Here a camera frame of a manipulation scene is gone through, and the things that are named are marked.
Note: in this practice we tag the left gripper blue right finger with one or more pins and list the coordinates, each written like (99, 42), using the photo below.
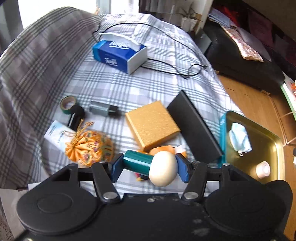
(185, 169)

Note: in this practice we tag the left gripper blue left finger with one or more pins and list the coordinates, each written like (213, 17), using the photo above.
(115, 167)

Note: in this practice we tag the teal handle cream ball massager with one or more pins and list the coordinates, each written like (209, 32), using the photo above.
(162, 168)

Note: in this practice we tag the orange embroidered pouch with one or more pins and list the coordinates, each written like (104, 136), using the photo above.
(89, 146)

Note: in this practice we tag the green tape roll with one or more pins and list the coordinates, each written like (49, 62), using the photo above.
(67, 103)

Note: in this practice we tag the long black box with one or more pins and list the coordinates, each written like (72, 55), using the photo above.
(197, 135)

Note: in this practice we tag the gold cardboard box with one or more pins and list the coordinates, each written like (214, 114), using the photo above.
(151, 125)

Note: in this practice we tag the light blue face mask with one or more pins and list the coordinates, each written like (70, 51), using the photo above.
(239, 139)

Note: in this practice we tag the grey black small bottle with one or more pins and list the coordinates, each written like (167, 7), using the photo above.
(103, 109)

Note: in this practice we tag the white tube black cap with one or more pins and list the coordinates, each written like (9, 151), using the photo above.
(59, 135)

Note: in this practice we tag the teal gold metal tray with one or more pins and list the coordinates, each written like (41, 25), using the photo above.
(266, 146)

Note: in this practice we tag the plaid grey bed cover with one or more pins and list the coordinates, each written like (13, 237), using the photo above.
(53, 58)

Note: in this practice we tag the white medical tape roll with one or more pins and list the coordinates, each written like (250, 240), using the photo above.
(262, 170)

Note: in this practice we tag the blue Tempo tissue box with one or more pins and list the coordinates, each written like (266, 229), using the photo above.
(120, 52)

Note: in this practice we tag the floral cloth on sofa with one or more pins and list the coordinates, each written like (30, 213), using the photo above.
(246, 51)

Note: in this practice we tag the potted plant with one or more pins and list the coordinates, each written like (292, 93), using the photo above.
(190, 18)

